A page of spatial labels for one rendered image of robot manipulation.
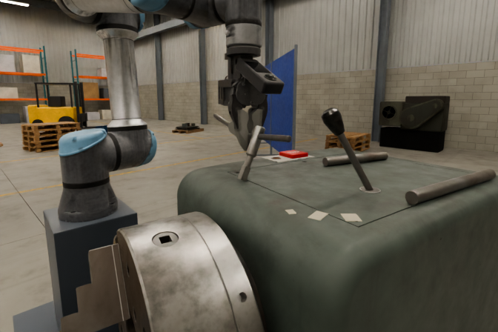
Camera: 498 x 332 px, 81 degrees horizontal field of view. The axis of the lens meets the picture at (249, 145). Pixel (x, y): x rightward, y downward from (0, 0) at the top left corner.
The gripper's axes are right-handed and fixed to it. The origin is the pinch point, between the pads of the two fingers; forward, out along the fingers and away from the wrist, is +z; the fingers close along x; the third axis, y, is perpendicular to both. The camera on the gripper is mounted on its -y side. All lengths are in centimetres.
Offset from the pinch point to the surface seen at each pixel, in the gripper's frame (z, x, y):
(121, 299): 18.2, 28.5, -10.3
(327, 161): 5.2, -20.1, -4.4
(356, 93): -31, -867, 614
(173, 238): 8.7, 22.2, -15.0
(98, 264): 13.7, 30.6, -7.2
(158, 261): 9.6, 25.2, -18.3
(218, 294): 13.0, 19.7, -23.3
